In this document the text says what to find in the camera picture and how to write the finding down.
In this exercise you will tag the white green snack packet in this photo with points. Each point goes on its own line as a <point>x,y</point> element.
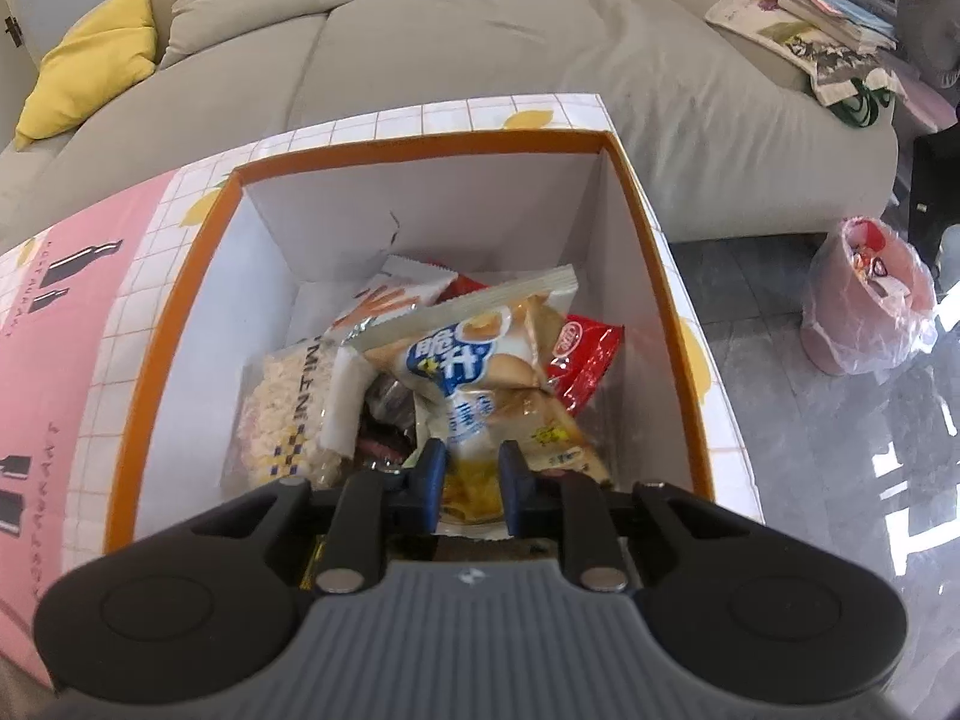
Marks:
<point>390,296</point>

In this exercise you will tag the clear bag of puffed snacks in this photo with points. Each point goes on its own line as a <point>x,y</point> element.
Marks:
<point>285,405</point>

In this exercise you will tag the red snack packet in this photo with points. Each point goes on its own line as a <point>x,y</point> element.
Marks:
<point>585,360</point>

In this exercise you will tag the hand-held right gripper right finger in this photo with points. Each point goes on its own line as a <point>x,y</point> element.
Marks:
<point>514,487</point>

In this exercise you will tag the yellow cushion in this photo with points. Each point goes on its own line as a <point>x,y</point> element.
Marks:
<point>90,67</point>

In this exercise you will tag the white green tote bag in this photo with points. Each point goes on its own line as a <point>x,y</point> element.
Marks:
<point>855,94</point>

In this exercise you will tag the orange cardboard box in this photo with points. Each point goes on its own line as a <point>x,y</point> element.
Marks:
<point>465,195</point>

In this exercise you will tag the black garment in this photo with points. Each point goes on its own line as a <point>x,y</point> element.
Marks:
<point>937,195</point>

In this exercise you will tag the beige sofa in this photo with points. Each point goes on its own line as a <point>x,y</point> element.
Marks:
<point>487,52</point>

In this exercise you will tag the pink trash bin with bag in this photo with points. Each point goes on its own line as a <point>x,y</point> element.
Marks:
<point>862,300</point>

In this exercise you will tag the stack of magazines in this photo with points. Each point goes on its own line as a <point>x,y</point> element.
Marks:
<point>810,22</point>

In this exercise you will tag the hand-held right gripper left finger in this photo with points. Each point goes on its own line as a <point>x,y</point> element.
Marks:
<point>431,484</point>

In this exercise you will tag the grey office chair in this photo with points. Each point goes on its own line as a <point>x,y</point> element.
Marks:
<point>930,15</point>

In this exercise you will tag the yellow chips bag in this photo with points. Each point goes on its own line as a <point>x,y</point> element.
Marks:
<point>480,375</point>

